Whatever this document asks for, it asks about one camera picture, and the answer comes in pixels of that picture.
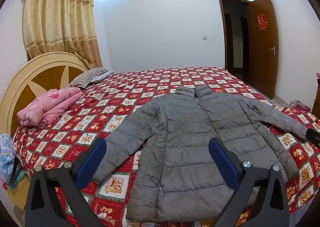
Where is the pink floral quilt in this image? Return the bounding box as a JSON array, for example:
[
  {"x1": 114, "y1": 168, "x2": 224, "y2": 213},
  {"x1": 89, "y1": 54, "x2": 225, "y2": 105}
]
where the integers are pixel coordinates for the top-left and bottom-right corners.
[{"x1": 17, "y1": 87, "x2": 84, "y2": 127}]

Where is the red printed bedspread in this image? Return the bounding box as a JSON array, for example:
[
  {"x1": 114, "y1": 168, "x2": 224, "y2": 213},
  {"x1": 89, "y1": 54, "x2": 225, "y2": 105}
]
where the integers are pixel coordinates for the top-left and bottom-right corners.
[{"x1": 12, "y1": 66, "x2": 320, "y2": 227}]

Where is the grey puffer jacket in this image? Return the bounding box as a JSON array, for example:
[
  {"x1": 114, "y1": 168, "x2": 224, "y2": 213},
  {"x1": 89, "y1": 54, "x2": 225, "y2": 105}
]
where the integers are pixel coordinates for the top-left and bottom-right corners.
[{"x1": 94, "y1": 85, "x2": 308, "y2": 222}]

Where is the striped pillow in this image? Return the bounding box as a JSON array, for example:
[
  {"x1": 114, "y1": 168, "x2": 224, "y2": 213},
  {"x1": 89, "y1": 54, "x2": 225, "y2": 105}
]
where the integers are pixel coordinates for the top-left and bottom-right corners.
[{"x1": 69, "y1": 67, "x2": 115, "y2": 89}]

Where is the cream and brown headboard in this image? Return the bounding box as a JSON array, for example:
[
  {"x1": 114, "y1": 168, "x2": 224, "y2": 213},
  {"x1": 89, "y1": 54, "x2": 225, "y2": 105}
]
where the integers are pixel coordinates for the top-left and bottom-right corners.
[{"x1": 0, "y1": 51, "x2": 91, "y2": 140}]

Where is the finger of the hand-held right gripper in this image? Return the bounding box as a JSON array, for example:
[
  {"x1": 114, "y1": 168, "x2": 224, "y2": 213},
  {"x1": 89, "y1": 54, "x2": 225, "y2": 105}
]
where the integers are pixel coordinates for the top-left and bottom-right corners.
[{"x1": 306, "y1": 128, "x2": 320, "y2": 148}]

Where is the brown wooden door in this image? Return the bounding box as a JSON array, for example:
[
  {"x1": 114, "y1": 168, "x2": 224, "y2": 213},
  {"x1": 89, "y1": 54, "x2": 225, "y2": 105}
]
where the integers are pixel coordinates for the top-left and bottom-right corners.
[{"x1": 246, "y1": 0, "x2": 279, "y2": 99}]

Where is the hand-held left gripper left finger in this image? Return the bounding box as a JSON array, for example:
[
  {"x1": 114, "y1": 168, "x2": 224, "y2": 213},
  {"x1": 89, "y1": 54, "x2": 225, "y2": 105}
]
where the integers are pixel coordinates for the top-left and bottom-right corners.
[{"x1": 25, "y1": 139, "x2": 107, "y2": 227}]

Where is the beige patterned curtain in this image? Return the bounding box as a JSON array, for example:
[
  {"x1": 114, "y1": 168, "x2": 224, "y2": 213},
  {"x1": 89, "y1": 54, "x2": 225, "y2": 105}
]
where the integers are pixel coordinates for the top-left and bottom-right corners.
[{"x1": 22, "y1": 0, "x2": 103, "y2": 69}]

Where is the wooden nightstand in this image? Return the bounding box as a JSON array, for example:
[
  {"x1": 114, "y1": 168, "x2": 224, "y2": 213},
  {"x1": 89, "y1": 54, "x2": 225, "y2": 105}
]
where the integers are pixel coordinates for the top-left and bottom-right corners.
[{"x1": 6, "y1": 176, "x2": 32, "y2": 212}]

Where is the dark wooden door frame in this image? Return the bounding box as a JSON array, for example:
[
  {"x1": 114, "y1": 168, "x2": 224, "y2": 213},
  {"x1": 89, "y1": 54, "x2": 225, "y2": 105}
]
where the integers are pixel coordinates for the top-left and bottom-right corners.
[{"x1": 217, "y1": 0, "x2": 250, "y2": 74}]

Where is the light blue printed cloth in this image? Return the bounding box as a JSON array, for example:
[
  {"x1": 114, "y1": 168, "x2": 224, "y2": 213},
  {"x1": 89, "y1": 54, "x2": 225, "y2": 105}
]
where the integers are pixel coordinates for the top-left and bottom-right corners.
[{"x1": 0, "y1": 133, "x2": 16, "y2": 185}]

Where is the wooden cabinet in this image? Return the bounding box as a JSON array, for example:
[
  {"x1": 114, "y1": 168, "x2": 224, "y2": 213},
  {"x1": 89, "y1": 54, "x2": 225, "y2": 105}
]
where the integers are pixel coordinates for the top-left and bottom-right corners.
[{"x1": 311, "y1": 87, "x2": 320, "y2": 115}]

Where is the red paper door decoration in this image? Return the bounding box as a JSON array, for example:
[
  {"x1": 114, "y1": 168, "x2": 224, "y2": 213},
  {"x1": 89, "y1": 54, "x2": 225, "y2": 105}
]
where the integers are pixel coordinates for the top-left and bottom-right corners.
[{"x1": 256, "y1": 14, "x2": 268, "y2": 31}]

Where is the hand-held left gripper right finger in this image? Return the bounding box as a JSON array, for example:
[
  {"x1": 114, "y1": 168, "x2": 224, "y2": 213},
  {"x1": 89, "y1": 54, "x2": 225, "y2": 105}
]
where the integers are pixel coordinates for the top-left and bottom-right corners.
[{"x1": 208, "y1": 138, "x2": 291, "y2": 227}]

